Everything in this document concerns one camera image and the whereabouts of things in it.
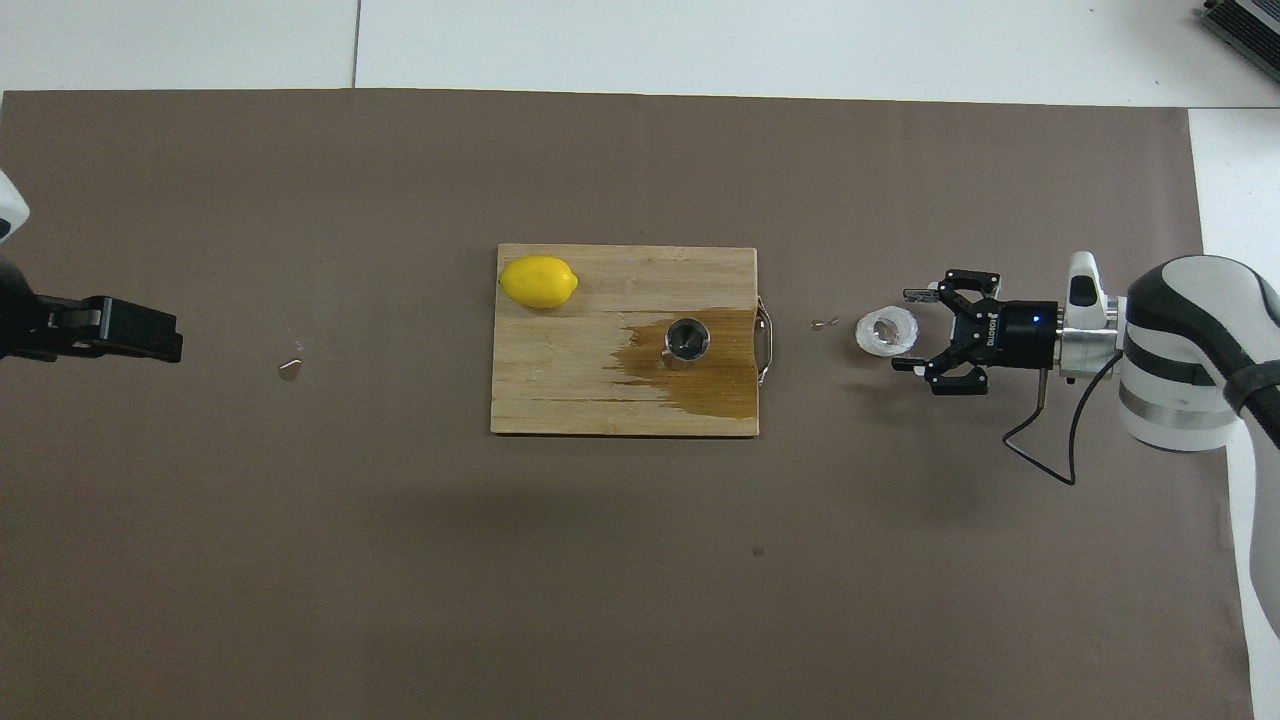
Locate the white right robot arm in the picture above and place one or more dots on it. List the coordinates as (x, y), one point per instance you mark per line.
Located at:
(1180, 350)

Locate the yellow lemon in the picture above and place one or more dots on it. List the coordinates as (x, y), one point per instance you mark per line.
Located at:
(538, 282)

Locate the wooden cutting board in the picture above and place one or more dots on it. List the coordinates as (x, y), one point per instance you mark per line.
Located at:
(560, 380)

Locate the small clear textured cup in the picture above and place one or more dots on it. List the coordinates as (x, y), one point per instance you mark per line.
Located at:
(886, 331)

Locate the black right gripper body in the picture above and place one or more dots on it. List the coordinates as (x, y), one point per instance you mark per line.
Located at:
(1025, 333)

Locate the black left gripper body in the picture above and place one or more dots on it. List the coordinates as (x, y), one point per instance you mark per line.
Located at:
(15, 315)

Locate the steel double jigger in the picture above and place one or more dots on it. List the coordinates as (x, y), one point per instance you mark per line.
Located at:
(688, 340)

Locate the black ribbed metal device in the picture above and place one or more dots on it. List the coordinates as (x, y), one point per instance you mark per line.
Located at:
(1250, 30)

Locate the brown paper table mat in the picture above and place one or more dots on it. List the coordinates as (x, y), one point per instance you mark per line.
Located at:
(400, 550)

